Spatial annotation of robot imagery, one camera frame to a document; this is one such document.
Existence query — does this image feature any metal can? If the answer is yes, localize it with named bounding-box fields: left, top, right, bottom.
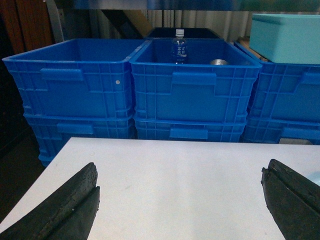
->
left=209, top=59, right=229, bottom=66

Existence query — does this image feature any blue crate upper left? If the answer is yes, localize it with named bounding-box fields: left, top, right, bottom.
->
left=3, top=38, right=145, bottom=119

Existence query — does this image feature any blue crate lower middle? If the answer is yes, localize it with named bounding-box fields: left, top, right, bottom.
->
left=134, top=116, right=246, bottom=143

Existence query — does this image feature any blue crate upper middle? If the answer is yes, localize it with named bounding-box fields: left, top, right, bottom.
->
left=130, top=38, right=261, bottom=123

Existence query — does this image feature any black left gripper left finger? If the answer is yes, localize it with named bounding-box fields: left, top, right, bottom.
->
left=0, top=162, right=100, bottom=240

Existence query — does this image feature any blue crate upper right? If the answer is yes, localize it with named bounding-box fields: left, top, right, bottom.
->
left=234, top=42, right=320, bottom=122

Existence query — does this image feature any blue crate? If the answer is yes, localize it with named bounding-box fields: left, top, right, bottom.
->
left=3, top=38, right=145, bottom=119
left=234, top=42, right=320, bottom=122
left=240, top=117, right=320, bottom=145
left=130, top=38, right=261, bottom=123
left=24, top=114, right=137, bottom=167
left=134, top=116, right=246, bottom=143

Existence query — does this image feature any blue crate lower left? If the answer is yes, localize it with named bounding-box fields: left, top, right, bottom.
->
left=24, top=114, right=137, bottom=167

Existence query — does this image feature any blue crate lower right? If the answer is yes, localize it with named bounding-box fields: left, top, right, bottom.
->
left=240, top=117, right=320, bottom=145

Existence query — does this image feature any clear water bottle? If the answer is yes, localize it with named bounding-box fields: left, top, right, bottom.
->
left=171, top=28, right=188, bottom=64

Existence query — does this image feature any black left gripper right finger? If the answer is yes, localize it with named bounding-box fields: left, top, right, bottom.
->
left=261, top=159, right=320, bottom=240

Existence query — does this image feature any teal plastic box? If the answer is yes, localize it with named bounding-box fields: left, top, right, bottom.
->
left=249, top=13, right=320, bottom=65

